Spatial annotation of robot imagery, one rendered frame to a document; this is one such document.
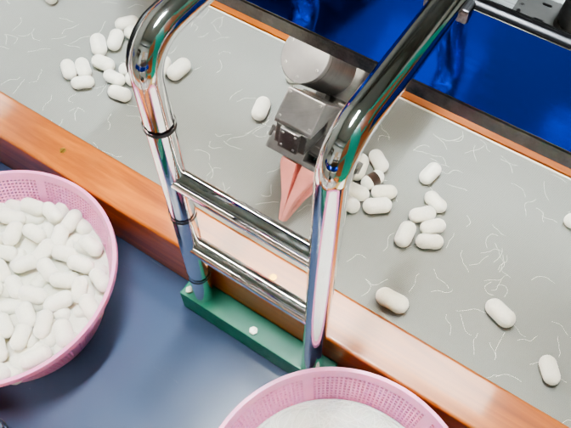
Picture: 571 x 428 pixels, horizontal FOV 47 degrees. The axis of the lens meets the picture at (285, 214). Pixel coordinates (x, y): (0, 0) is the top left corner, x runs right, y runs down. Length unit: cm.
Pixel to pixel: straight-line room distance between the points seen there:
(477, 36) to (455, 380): 36
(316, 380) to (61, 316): 29
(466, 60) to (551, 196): 41
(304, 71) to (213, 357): 35
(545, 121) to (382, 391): 34
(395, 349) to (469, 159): 29
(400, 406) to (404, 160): 31
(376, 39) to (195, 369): 45
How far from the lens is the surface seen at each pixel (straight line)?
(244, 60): 95
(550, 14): 118
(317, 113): 65
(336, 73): 67
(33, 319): 78
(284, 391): 69
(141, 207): 79
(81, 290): 78
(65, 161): 85
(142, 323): 82
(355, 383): 70
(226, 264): 64
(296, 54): 67
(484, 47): 48
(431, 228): 78
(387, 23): 50
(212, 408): 77
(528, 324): 78
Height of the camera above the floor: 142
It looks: 59 degrees down
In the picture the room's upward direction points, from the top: straight up
